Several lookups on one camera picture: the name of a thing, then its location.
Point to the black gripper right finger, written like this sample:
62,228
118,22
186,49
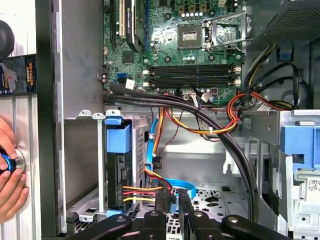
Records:
200,226

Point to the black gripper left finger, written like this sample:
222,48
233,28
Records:
153,226

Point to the hard disk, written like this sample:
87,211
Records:
118,150

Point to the metal disk bay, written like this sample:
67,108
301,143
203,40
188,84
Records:
100,162

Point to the person's bare hand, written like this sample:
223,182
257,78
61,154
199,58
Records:
11,197

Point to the metal optical drive cage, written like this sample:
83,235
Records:
295,200

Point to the blue plastic drive latch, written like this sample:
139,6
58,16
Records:
297,142

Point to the RAM slot with black clips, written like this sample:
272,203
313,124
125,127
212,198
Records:
190,84
190,73

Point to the black PC case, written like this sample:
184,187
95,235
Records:
47,125

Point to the RAM slot with white clips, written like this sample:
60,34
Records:
190,67
190,79

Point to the green motherboard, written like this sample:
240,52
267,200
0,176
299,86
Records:
170,55

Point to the CPU socket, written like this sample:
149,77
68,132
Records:
190,36

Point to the black graphics card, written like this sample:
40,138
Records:
132,30

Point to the black smartphone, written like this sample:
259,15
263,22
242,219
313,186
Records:
17,75

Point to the metal socket cover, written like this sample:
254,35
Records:
228,16

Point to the grey power supply unit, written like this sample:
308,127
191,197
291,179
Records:
287,22

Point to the round black knob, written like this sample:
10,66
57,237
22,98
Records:
6,38

